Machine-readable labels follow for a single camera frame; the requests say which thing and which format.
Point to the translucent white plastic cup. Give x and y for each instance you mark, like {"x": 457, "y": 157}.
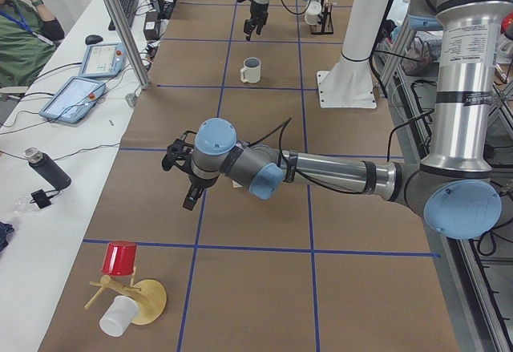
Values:
{"x": 119, "y": 316}

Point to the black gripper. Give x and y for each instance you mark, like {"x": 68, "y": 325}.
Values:
{"x": 199, "y": 182}
{"x": 256, "y": 10}

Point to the teach pendant tablet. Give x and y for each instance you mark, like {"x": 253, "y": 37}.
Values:
{"x": 73, "y": 101}
{"x": 103, "y": 60}

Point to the white cup on rack lower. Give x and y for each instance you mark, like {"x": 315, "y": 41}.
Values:
{"x": 312, "y": 13}

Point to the wooden cup tree stand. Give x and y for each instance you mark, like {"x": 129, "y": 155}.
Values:
{"x": 149, "y": 294}

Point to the person in green shirt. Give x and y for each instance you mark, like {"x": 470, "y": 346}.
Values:
{"x": 30, "y": 34}

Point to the black keyboard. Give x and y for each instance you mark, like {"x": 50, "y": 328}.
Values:
{"x": 129, "y": 8}

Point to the black water bottle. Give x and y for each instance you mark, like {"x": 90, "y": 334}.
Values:
{"x": 47, "y": 168}

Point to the black wire mug rack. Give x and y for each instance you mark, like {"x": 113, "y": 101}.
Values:
{"x": 325, "y": 25}

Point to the black binder clip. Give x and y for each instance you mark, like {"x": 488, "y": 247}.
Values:
{"x": 43, "y": 198}

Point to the black computer mouse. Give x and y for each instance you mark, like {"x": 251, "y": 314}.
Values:
{"x": 93, "y": 39}

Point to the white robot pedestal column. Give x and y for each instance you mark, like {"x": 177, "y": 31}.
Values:
{"x": 349, "y": 83}

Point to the black power adapter box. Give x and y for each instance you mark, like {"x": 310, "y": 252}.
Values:
{"x": 151, "y": 27}

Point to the far teach pendant tablet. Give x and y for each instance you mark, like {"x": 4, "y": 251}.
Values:
{"x": 103, "y": 60}

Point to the red plastic cup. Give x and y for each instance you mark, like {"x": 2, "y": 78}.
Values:
{"x": 119, "y": 258}

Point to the white mug grey inside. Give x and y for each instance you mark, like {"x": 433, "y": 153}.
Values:
{"x": 251, "y": 70}

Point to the near teach pendant tablet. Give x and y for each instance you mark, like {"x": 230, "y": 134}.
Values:
{"x": 73, "y": 101}

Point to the aluminium frame post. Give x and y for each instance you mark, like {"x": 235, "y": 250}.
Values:
{"x": 116, "y": 13}

